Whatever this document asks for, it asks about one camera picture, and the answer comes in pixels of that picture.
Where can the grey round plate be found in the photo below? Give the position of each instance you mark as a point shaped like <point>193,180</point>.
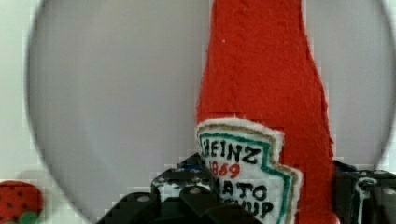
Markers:
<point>112,86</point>

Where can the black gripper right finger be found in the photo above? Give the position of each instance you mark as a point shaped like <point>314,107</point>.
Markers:
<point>364,196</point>

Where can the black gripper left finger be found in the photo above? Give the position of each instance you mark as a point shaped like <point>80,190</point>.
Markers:
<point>184,195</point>

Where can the red felt strawberry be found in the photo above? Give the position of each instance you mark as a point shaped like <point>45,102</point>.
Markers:
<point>20,202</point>

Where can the red felt ketchup bottle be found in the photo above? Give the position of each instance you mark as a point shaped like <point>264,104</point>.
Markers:
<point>262,120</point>

